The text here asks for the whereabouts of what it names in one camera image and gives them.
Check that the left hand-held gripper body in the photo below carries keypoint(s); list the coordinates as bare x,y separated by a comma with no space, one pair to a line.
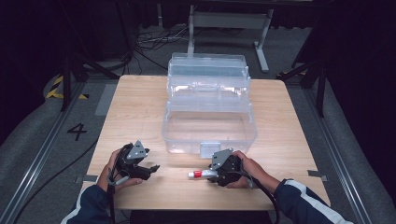
134,155

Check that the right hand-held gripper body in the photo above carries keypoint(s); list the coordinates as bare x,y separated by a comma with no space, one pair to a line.
229,168

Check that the red and white ointment tube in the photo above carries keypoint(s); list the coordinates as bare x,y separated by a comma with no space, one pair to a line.
197,174

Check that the clear plastic storage box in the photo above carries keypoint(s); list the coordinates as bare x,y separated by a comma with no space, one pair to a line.
208,127

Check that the person's right hand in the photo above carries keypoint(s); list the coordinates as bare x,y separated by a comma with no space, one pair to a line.
257,174

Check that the person's left hand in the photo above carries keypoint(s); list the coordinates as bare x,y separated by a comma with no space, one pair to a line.
109,174

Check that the black metal stand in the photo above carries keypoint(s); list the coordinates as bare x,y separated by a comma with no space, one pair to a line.
320,90
67,81

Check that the yellow and black floor tape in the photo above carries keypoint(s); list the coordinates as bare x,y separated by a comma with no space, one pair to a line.
56,90

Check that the grey metal floor rail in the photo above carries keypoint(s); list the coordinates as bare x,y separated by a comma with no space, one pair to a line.
342,161
34,168

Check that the grey metal desk frame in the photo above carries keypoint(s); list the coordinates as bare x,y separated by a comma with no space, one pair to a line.
230,20

